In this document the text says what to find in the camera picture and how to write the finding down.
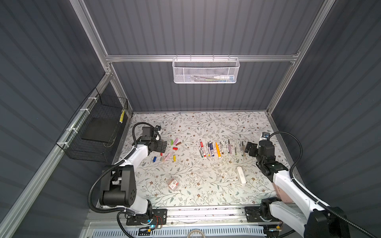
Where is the brown capped marker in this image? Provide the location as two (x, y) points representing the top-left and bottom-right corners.
(241, 141), (246, 158)

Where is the dark green capped marker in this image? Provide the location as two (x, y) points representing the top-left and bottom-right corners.
(238, 141), (244, 157)

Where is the purple highlighter pen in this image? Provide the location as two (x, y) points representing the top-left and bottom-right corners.
(228, 139), (232, 155)

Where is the red capped marker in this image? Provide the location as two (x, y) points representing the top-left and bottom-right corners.
(199, 139), (207, 157)
(197, 142), (204, 158)

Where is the orange highlighter pen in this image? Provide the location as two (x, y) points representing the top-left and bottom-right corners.
(215, 142), (221, 158)

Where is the blue capped marker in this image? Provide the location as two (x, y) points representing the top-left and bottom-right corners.
(208, 142), (214, 157)

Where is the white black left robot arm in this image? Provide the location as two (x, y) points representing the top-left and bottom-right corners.
(99, 123), (167, 218)

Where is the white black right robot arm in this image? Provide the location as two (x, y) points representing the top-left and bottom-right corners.
(245, 140), (350, 238)

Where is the white eraser case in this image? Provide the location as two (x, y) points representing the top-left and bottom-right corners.
(236, 166), (247, 185)

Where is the small red white box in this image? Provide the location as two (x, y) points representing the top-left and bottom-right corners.
(168, 178), (180, 191)

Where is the pink pencil case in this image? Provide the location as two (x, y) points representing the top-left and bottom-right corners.
(272, 183), (294, 204)

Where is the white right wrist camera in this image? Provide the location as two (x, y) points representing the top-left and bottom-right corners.
(260, 132), (270, 141)

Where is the black wire side basket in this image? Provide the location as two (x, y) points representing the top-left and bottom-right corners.
(56, 91), (129, 163)

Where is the metal base rail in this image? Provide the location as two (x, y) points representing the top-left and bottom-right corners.
(86, 203), (328, 227)

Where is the white wire mesh basket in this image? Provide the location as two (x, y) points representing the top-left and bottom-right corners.
(172, 57), (240, 84)

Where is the black corrugated left cable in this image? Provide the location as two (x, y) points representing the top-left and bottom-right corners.
(87, 121), (158, 238)

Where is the black corrugated cable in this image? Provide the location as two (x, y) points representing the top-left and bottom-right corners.
(267, 131), (379, 238)
(87, 121), (158, 238)

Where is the black corrugated right cable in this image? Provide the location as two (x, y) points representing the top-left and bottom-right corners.
(267, 131), (379, 238)

